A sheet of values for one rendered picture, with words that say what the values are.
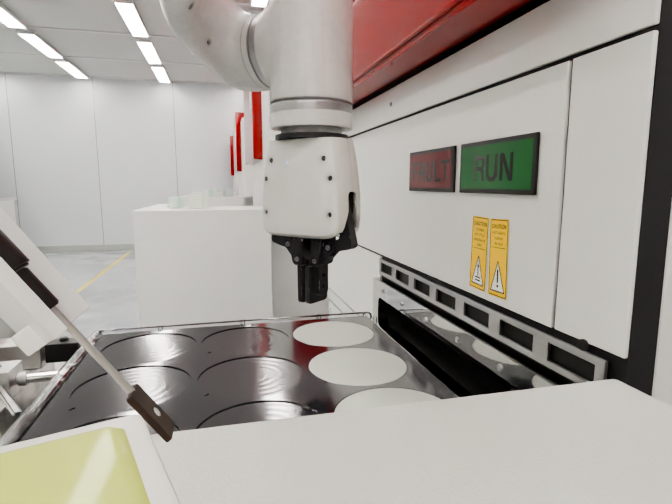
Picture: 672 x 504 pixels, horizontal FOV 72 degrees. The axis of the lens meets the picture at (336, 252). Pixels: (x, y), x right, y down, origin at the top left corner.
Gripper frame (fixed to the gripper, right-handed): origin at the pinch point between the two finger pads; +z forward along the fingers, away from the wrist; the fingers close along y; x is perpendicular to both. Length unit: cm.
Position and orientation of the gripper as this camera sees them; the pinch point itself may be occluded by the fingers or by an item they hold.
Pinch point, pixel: (312, 282)
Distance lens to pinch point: 50.4
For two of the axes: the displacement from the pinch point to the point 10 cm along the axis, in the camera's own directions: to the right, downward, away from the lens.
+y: 8.2, 0.8, -5.7
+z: 0.0, 9.9, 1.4
